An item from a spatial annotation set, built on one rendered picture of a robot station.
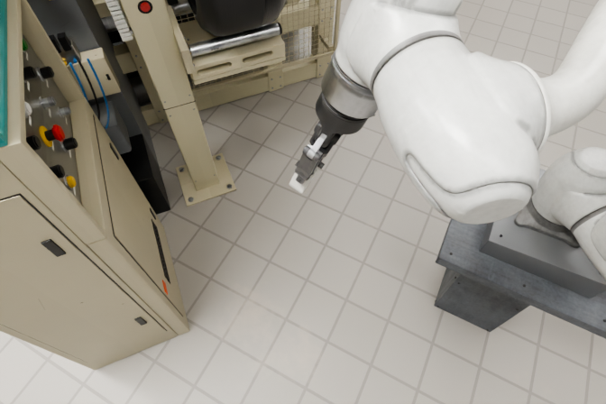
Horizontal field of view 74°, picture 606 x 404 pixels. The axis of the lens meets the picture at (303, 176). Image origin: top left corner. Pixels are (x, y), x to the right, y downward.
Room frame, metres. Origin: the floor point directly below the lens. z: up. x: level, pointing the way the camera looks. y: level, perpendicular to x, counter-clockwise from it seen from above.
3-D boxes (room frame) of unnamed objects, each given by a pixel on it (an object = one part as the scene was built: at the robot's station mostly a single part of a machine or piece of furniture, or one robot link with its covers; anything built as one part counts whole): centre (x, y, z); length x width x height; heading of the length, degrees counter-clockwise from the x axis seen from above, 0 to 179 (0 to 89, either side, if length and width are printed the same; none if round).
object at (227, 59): (1.23, 0.25, 0.83); 0.36 x 0.09 x 0.06; 113
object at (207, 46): (1.23, 0.24, 0.90); 0.35 x 0.05 x 0.05; 113
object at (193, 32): (1.36, 0.30, 0.80); 0.37 x 0.36 x 0.02; 23
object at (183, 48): (1.29, 0.47, 0.90); 0.40 x 0.03 x 0.10; 23
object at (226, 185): (1.24, 0.53, 0.01); 0.27 x 0.27 x 0.02; 23
